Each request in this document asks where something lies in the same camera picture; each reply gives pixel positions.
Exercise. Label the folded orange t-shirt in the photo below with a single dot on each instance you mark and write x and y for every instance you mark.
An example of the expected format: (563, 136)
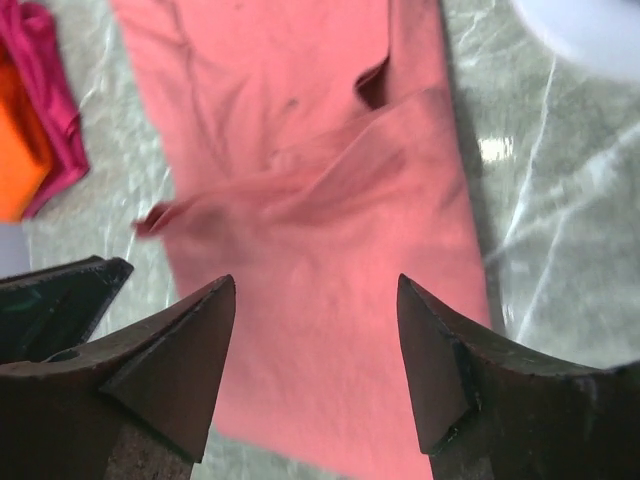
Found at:
(26, 153)

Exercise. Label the salmon pink t-shirt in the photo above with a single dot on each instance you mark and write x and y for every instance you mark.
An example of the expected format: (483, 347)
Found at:
(315, 159)

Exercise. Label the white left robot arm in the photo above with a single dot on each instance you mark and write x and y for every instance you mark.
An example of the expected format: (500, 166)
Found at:
(547, 104)

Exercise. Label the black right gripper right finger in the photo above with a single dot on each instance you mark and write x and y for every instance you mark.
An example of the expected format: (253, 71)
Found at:
(486, 407)

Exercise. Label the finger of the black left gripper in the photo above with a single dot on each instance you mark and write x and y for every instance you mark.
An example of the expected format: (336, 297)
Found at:
(47, 311)

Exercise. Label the folded magenta t-shirt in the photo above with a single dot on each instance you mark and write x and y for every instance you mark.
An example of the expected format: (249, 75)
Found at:
(29, 32)

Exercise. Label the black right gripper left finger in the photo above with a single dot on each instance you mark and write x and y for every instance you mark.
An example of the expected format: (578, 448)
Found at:
(135, 404)

